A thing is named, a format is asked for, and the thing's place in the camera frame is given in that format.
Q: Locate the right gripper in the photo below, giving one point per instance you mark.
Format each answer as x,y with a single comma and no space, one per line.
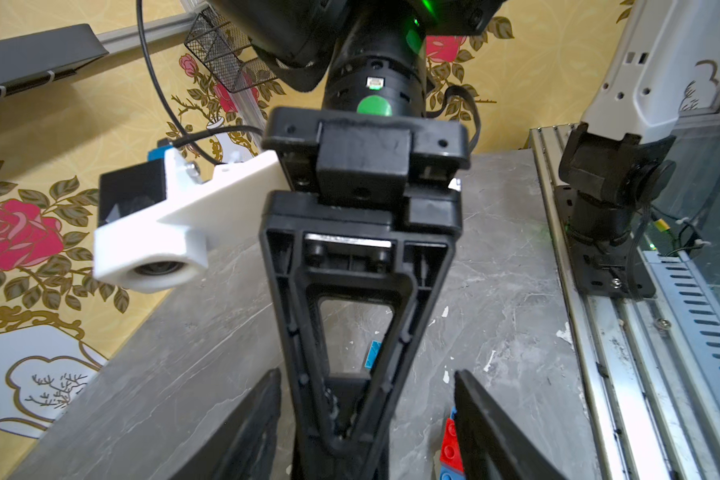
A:
341,277

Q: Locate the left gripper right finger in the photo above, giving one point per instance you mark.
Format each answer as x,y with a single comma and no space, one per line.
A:
492,446

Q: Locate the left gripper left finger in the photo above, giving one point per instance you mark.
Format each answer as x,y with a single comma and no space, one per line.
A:
244,445

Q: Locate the red lego brick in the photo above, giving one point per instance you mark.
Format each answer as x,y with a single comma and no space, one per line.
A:
451,447

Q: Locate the long blue lego brick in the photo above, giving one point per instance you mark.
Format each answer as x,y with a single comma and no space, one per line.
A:
450,474

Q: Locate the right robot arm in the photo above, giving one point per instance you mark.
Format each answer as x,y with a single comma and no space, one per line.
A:
371,57

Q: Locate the teal lego brick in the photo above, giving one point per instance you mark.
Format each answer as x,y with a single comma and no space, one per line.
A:
372,354

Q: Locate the aluminium rail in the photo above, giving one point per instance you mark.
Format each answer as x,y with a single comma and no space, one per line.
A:
648,367

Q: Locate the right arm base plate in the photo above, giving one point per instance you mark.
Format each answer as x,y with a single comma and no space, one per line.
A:
603,256

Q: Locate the black wire mesh basket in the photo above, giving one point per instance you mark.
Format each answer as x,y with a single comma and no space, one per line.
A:
226,52

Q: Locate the grey wall tray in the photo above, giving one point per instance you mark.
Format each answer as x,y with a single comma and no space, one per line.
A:
37,59

